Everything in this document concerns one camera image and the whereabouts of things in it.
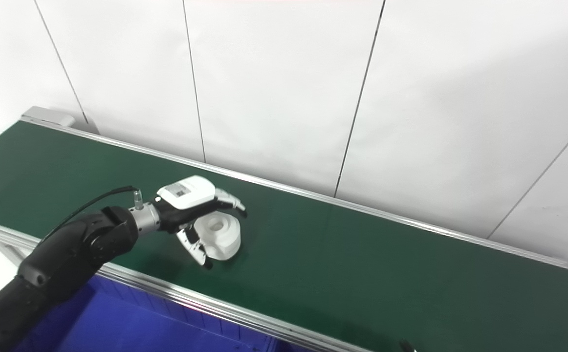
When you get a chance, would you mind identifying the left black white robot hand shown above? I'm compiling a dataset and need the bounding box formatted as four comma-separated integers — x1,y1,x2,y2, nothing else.
154,175,248,270

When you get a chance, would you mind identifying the white hexagonal plastic part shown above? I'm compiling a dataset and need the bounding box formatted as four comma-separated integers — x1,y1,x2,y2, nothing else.
194,213,242,261

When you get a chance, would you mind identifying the green conveyor belt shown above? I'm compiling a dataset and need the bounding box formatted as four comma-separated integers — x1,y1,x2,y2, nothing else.
0,106,568,352

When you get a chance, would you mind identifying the blue plastic bin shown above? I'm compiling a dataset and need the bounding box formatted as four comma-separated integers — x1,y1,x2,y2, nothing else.
15,274,314,352

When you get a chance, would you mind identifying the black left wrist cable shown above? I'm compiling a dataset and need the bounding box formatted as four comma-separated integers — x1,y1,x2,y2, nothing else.
40,186,144,245

